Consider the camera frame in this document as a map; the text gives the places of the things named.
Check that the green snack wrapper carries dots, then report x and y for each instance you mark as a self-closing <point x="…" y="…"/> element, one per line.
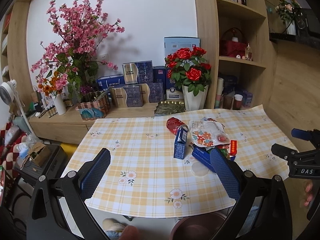
<point x="223" y="152"/>

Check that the white faceted rose vase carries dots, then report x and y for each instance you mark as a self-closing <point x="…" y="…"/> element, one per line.
<point x="193" y="103"/>

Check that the red rose bouquet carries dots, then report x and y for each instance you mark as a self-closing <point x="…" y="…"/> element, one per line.
<point x="188" y="68"/>

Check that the woven basket with blue fans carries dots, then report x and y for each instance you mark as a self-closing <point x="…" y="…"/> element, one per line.
<point x="94" y="105"/>

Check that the wooden shelf unit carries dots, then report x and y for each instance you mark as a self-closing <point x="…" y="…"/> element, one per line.
<point x="214" y="17"/>

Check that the blue gold gift box right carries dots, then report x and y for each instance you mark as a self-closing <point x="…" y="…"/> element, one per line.
<point x="152" y="92"/>

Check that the blue gold gift box left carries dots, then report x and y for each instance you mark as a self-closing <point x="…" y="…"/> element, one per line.
<point x="127" y="95"/>

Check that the dark red trash bin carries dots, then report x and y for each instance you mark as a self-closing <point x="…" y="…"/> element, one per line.
<point x="198" y="227"/>

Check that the red cigarette pack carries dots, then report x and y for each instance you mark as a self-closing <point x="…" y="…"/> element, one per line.
<point x="233" y="148"/>

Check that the small glass bottle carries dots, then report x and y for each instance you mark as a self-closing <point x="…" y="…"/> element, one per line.
<point x="248" y="53"/>

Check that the blue gold gift box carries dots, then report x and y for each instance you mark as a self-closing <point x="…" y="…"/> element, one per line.
<point x="152" y="92"/>
<point x="127" y="95"/>

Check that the white cylinder vase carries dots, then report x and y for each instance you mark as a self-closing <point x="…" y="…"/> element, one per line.
<point x="59" y="104"/>

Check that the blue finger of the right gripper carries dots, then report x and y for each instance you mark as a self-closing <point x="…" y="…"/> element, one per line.
<point x="301" y="134"/>

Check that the red paper cup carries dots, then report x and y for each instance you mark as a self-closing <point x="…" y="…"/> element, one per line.
<point x="237" y="101"/>

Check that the stacked pastel paper cups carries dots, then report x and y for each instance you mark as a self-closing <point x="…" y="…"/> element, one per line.
<point x="218" y="92"/>

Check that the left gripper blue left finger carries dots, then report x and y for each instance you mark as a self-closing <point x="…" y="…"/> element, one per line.
<point x="91" y="173"/>

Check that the blue white milk box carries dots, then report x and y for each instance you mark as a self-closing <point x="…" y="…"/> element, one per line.
<point x="172" y="92"/>

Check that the long blue cardboard box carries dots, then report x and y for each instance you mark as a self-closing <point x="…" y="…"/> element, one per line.
<point x="202" y="156"/>

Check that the white round plastic lid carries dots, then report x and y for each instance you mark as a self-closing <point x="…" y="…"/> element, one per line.
<point x="199" y="170"/>

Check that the flat blue box behind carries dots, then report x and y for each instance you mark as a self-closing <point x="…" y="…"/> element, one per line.
<point x="105" y="82"/>

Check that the person's right hand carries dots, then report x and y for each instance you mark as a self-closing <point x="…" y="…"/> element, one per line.
<point x="307" y="193"/>

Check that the red basket on shelf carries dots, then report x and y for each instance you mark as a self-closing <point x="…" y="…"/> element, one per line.
<point x="232" y="43"/>

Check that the small blue milk carton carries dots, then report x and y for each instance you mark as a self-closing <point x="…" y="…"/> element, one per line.
<point x="180" y="142"/>

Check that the green gold leaf tray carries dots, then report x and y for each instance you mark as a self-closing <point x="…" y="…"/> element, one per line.
<point x="169" y="107"/>

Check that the purple small box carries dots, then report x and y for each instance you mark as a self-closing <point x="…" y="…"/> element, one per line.
<point x="247" y="98"/>

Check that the yellow plaid flower tablecloth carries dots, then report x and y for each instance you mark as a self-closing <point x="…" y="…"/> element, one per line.
<point x="144" y="179"/>

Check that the light blue upright box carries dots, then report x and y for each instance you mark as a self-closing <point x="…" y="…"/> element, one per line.
<point x="173" y="44"/>

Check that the orange flower bunch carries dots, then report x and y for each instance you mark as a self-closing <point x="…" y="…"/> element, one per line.
<point x="51" y="86"/>

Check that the crushed red soda can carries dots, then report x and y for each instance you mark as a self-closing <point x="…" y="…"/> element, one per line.
<point x="173" y="124"/>

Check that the pale pink rose bouquet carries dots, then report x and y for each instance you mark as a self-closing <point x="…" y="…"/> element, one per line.
<point x="288" y="10"/>

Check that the pink cherry blossom bouquet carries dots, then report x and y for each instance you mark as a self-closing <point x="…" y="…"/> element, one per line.
<point x="81" y="28"/>

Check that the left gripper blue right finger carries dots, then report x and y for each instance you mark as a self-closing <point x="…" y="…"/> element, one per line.
<point x="225" y="174"/>

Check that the blue silver gift box top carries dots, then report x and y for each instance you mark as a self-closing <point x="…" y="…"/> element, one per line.
<point x="138" y="72"/>

